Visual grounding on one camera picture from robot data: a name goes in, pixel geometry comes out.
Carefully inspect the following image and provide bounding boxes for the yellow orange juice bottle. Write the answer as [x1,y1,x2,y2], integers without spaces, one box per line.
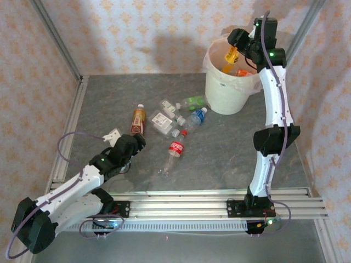
[221,45,240,74]

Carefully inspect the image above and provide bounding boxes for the brown tea bottle white cap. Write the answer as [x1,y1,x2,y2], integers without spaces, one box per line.
[130,103,148,136]

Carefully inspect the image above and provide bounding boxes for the large square clear labelled bottle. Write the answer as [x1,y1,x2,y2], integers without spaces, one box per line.
[148,109,180,138]

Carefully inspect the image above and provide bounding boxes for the red label cola bottle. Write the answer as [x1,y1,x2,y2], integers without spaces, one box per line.
[157,129,189,178]

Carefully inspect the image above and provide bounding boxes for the small square clear labelled bottle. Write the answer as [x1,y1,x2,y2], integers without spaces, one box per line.
[158,100,186,127]

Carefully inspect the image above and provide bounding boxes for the blue label water bottle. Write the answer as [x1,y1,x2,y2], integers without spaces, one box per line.
[180,107,208,135]

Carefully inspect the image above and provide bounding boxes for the green label clear bottle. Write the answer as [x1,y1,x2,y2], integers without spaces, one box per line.
[175,94,208,112]

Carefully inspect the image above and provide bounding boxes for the translucent pink bin liner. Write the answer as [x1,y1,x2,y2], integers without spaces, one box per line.
[202,31,264,95]

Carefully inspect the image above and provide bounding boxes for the white ribbed plastic bin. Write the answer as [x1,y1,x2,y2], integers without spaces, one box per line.
[204,38,264,116]

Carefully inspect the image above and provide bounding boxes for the small circuit board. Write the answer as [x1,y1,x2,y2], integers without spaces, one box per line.
[92,219,120,230]
[245,218,282,236]

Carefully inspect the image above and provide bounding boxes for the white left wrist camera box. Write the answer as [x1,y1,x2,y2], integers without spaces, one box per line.
[103,128,122,146]

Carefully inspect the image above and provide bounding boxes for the aluminium frame post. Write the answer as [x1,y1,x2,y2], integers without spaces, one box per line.
[29,0,84,83]
[285,0,327,60]

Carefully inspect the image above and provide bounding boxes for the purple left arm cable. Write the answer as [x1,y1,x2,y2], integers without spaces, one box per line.
[5,131,126,260]

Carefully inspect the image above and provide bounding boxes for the aluminium table side rail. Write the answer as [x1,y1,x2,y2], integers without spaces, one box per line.
[295,141,316,192]
[50,76,90,190]

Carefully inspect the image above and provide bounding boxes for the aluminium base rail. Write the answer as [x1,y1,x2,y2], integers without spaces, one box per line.
[48,187,329,220]

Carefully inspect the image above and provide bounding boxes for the grey slotted cable duct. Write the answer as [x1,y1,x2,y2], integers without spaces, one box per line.
[65,221,249,233]

